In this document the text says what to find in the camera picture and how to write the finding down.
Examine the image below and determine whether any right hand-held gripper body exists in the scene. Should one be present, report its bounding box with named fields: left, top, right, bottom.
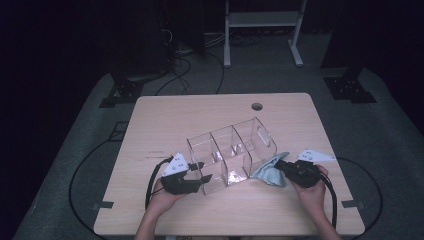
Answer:
left=288, top=149, right=337, bottom=188

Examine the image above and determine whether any person's left hand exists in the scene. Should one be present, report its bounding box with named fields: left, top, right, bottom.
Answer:
left=146, top=180, right=187, bottom=218

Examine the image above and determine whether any light blue cleaning cloth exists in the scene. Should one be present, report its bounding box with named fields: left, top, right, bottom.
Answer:
left=250, top=151, right=291, bottom=188

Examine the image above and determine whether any person's right hand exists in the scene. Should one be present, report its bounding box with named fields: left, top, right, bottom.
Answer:
left=289, top=164, right=330, bottom=215

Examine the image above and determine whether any black floor cable loop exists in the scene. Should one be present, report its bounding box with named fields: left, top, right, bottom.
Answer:
left=336, top=156, right=384, bottom=239
left=68, top=138, right=116, bottom=240

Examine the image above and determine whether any clear acrylic divided organizer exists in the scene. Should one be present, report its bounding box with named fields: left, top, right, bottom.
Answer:
left=186, top=116, right=278, bottom=196

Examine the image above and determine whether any black tape strip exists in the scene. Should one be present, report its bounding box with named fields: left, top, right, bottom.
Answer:
left=92, top=200, right=115, bottom=210
left=341, top=199, right=364, bottom=209

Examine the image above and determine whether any white metal stand frame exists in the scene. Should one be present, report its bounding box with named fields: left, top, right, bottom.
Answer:
left=223, top=0, right=308, bottom=69

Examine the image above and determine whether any black floor cable bundle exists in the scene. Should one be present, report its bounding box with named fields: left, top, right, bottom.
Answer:
left=154, top=28, right=226, bottom=96

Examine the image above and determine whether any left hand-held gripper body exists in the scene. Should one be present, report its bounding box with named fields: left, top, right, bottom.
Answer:
left=160, top=152, right=203, bottom=196

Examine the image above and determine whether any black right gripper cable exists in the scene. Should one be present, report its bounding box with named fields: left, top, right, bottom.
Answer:
left=318, top=170, right=339, bottom=230

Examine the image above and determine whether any black stand base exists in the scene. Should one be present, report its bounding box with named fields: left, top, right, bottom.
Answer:
left=99, top=71, right=169, bottom=109
left=323, top=64, right=378, bottom=104

